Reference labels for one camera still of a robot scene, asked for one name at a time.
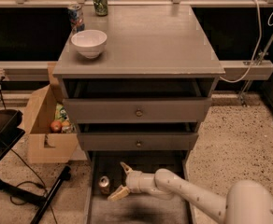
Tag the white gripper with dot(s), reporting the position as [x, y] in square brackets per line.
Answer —
[134, 181]

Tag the orange soda can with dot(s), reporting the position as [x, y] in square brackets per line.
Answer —
[104, 185]

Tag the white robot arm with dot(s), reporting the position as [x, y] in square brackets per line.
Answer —
[247, 202]

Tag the grey bottom drawer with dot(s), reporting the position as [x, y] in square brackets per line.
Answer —
[136, 208]

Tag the grey drawer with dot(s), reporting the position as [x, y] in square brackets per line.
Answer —
[136, 208]
[139, 100]
[136, 136]

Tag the grey middle drawer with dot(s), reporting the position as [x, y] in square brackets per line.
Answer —
[136, 136]

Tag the grey drawer cabinet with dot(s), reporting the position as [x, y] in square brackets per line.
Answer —
[163, 41]

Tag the grey top drawer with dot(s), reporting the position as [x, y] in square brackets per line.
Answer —
[139, 100]

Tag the blue red soda can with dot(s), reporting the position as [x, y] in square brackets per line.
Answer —
[75, 14]

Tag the green soda can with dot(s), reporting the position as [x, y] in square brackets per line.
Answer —
[101, 7]

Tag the small jar in box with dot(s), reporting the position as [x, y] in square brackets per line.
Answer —
[67, 127]

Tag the cardboard box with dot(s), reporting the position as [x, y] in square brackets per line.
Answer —
[45, 146]

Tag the red apple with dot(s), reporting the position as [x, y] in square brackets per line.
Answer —
[56, 126]

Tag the green snack bag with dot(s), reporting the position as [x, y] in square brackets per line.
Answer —
[60, 113]

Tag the white ceramic bowl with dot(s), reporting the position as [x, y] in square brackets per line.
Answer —
[89, 43]

